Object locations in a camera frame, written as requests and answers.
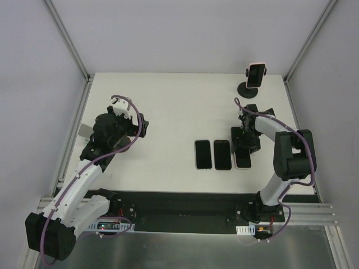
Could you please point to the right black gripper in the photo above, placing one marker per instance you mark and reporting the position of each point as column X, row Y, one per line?
column 245, row 144

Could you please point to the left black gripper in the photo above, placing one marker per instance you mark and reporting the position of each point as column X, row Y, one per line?
column 134, row 126

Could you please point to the pink phone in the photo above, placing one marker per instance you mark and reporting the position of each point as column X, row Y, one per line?
column 255, row 73
column 242, row 158

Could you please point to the black phone white case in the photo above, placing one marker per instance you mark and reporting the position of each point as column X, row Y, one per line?
column 203, row 155

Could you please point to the white phone stand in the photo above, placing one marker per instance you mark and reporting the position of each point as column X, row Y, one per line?
column 84, row 133

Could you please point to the round brown base stand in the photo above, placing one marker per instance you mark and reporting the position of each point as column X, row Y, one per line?
column 123, row 143

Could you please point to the black square base stand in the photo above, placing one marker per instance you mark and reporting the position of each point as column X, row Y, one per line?
column 252, row 110

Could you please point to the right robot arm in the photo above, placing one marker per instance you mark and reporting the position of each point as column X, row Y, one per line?
column 294, row 159

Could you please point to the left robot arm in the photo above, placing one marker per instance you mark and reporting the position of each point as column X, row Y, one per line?
column 54, row 231

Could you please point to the black round clamp stand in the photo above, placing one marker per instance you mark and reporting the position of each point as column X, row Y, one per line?
column 245, row 92

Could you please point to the pink phone upright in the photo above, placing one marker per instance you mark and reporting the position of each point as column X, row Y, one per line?
column 255, row 73

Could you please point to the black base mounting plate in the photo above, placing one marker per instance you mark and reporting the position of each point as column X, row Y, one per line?
column 197, row 213

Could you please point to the right white cable duct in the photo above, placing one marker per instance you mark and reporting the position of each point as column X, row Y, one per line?
column 246, row 230

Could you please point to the white cable duct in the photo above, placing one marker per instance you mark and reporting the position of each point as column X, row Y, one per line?
column 246, row 230
column 110, row 226

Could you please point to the aluminium rail front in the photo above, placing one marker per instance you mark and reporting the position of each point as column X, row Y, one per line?
column 301, row 210

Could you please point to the left white cable duct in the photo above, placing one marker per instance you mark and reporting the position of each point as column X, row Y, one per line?
column 110, row 226

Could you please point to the left aluminium frame post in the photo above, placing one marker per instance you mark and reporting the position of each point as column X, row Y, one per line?
column 61, row 28

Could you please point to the aluminium frame post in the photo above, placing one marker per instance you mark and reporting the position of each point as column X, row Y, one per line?
column 61, row 28
column 319, row 24

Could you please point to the right aluminium frame post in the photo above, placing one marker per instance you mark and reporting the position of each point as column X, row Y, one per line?
column 319, row 24

